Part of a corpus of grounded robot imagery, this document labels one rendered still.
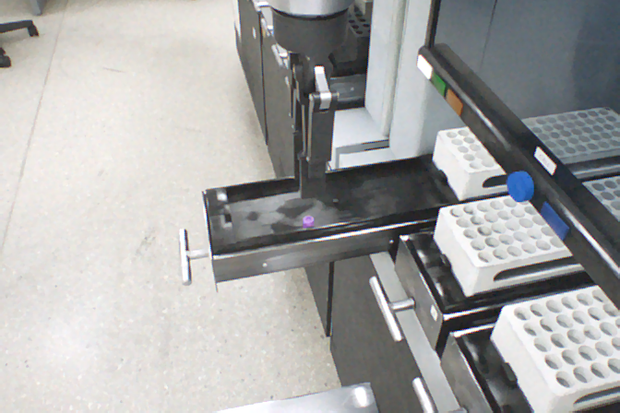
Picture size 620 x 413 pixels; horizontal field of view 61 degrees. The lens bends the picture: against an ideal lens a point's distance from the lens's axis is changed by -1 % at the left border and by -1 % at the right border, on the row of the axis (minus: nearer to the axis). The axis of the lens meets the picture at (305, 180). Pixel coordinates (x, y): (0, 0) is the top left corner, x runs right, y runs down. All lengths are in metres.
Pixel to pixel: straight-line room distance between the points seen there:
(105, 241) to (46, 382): 0.51
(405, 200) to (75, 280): 1.28
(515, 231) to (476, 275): 0.08
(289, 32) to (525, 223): 0.38
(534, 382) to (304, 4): 0.41
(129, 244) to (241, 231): 1.18
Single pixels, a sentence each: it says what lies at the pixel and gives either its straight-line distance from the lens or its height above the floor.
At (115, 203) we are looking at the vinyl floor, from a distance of 2.04.
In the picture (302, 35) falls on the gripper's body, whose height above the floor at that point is 1.10.
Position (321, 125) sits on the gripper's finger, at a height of 1.01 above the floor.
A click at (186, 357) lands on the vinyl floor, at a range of 1.57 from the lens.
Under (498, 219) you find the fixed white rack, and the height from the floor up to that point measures 0.86.
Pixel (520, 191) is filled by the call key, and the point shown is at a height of 0.98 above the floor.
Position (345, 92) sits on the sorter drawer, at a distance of 1.06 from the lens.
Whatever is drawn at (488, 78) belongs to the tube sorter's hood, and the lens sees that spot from 0.61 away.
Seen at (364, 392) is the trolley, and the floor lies 0.82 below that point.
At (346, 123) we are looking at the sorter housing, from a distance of 1.03.
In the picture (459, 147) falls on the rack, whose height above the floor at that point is 0.86.
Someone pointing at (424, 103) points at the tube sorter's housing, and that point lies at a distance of 0.81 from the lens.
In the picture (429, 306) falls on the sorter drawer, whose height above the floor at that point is 0.79.
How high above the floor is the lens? 1.32
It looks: 41 degrees down
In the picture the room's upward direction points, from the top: straight up
